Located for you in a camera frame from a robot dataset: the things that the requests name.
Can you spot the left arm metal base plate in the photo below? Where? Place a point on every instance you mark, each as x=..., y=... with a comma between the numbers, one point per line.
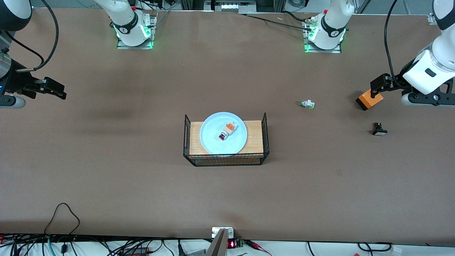
x=337, y=50

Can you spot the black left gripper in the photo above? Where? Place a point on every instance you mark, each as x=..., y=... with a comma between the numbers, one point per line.
x=395, y=81

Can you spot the black white-capped button switch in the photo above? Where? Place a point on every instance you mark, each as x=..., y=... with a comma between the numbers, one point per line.
x=379, y=130

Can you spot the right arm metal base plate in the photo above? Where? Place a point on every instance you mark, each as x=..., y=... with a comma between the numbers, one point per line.
x=122, y=45

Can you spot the metal corner bracket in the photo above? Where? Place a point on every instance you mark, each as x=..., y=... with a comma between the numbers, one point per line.
x=432, y=18

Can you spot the wooden board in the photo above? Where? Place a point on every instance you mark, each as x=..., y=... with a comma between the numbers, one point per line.
x=255, y=137

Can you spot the red push button switch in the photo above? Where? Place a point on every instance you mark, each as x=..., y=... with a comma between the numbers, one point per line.
x=227, y=131

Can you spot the silver mounting block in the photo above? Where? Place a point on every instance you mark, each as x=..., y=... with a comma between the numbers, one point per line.
x=215, y=232

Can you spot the aluminium frame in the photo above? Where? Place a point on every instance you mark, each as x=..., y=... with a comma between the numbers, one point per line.
x=192, y=4

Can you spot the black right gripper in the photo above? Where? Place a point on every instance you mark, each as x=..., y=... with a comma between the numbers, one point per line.
x=14, y=82

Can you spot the red digit display module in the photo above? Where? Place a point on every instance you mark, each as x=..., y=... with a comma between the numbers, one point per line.
x=233, y=244

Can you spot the black power adapter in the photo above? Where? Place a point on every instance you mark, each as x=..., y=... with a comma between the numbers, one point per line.
x=137, y=251

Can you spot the green push button switch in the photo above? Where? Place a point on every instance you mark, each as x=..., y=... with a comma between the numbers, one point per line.
x=308, y=104

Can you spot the red clip lead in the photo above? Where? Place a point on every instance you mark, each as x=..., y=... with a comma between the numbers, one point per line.
x=257, y=246

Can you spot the orange button box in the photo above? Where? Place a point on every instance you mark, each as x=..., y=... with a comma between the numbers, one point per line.
x=369, y=101

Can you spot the light blue plate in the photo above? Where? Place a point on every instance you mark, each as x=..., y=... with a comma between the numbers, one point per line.
x=213, y=138

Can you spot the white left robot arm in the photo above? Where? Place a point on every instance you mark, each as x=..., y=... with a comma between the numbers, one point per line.
x=444, y=46

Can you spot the white connector strip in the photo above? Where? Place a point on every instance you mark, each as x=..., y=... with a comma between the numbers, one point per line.
x=229, y=6

